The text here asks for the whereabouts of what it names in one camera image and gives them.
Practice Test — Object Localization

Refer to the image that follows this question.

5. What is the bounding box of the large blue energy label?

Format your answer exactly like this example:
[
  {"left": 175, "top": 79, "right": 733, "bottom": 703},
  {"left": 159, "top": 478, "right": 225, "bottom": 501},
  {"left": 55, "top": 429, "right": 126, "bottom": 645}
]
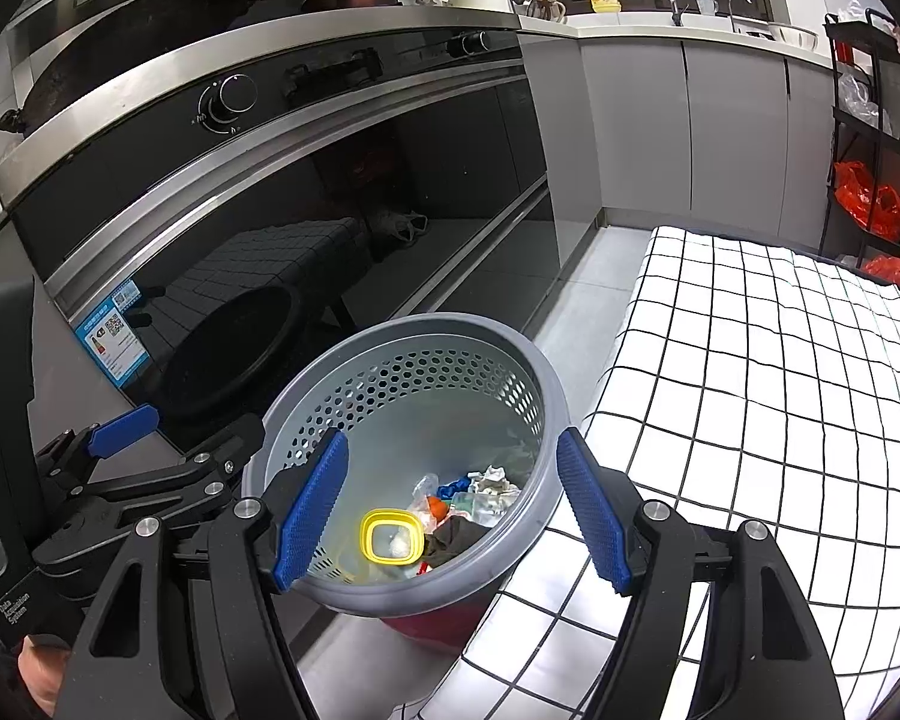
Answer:
[{"left": 75, "top": 300, "right": 147, "bottom": 391}]

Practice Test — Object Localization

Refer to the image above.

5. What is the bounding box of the grey kitchen cabinet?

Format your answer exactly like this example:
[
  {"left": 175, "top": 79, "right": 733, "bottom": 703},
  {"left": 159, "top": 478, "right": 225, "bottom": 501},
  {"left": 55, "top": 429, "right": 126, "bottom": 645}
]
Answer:
[{"left": 517, "top": 11, "right": 841, "bottom": 241}]

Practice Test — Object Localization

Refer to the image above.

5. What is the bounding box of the red plastic stool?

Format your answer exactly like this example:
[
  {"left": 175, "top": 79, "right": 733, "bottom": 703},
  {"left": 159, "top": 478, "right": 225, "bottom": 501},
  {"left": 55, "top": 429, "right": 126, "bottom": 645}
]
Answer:
[{"left": 379, "top": 585, "right": 500, "bottom": 650}]

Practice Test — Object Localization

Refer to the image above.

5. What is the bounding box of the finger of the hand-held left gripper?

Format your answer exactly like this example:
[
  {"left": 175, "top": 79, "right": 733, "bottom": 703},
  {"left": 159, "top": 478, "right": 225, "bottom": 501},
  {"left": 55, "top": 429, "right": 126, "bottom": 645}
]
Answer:
[
  {"left": 34, "top": 412, "right": 267, "bottom": 593},
  {"left": 34, "top": 403, "right": 160, "bottom": 496}
]

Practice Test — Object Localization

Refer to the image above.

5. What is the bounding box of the yellow plastic container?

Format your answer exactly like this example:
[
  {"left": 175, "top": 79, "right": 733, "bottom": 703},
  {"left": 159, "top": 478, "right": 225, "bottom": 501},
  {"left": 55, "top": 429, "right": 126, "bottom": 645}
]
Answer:
[{"left": 358, "top": 508, "right": 428, "bottom": 566}]

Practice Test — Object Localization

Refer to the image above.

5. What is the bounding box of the black wok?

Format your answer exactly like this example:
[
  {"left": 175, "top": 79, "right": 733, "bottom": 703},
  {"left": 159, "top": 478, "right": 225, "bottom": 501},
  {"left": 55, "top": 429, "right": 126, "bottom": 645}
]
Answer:
[{"left": 0, "top": 0, "right": 290, "bottom": 140}]

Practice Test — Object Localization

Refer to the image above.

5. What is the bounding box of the black-and-white checked tablecloth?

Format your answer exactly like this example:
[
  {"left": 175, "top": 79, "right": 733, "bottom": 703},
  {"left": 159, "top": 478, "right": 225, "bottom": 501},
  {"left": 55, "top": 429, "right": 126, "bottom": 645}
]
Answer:
[{"left": 390, "top": 225, "right": 900, "bottom": 720}]

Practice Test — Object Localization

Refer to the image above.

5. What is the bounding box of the clear plastic bag on rack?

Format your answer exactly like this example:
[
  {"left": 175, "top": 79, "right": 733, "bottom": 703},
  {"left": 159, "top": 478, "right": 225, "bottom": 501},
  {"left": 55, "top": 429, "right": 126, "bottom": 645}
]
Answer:
[{"left": 838, "top": 71, "right": 893, "bottom": 132}]

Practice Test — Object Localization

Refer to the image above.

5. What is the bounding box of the clear plastic bag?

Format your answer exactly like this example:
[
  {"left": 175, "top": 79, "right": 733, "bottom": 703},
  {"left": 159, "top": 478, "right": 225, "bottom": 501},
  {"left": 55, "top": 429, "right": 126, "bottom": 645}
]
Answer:
[
  {"left": 407, "top": 474, "right": 442, "bottom": 517},
  {"left": 838, "top": 71, "right": 893, "bottom": 132}
]

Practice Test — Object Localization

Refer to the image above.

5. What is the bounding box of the black glass built-in oven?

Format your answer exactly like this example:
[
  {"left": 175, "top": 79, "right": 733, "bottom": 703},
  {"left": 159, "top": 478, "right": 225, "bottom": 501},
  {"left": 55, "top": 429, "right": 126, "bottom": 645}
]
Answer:
[{"left": 0, "top": 4, "right": 571, "bottom": 451}]

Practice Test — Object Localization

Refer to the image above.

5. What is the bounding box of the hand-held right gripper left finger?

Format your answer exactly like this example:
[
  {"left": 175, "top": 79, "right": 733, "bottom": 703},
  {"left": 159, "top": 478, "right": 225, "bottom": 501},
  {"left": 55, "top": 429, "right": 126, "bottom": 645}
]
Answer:
[{"left": 52, "top": 429, "right": 350, "bottom": 720}]

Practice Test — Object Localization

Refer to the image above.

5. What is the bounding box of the black shelf rack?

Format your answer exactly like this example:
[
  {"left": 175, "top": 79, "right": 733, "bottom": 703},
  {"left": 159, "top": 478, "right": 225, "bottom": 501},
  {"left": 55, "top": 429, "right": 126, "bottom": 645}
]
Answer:
[{"left": 817, "top": 11, "right": 900, "bottom": 271}]

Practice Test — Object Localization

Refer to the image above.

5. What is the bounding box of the person's left hand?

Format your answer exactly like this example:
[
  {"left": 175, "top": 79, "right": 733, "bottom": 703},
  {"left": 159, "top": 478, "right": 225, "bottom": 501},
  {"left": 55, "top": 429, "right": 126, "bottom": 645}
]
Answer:
[{"left": 16, "top": 634, "right": 68, "bottom": 720}]

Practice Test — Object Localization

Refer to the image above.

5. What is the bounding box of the grey perforated waste basket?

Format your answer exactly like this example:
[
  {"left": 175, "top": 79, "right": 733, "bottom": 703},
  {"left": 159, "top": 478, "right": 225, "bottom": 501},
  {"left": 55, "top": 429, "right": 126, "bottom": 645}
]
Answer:
[{"left": 241, "top": 313, "right": 569, "bottom": 620}]

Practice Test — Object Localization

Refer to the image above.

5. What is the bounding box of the white paper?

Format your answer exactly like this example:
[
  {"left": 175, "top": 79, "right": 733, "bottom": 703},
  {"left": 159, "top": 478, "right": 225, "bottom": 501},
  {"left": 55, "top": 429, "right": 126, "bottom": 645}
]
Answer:
[{"left": 469, "top": 465, "right": 522, "bottom": 500}]

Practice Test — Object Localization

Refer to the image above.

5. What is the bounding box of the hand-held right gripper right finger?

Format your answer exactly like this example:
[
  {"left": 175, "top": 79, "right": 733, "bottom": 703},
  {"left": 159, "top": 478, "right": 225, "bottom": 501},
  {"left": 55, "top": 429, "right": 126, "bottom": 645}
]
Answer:
[{"left": 556, "top": 427, "right": 845, "bottom": 720}]

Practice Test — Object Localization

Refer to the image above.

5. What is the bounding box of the dark grey cloth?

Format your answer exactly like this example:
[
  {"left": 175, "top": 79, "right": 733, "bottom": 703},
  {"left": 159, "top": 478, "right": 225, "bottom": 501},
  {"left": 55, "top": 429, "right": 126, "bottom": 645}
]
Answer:
[{"left": 420, "top": 514, "right": 496, "bottom": 571}]

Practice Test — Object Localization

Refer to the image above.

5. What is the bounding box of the clear plastic cup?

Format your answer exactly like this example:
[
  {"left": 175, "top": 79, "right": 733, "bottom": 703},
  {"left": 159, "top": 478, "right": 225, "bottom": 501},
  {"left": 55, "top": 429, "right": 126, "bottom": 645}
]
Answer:
[{"left": 461, "top": 495, "right": 522, "bottom": 530}]

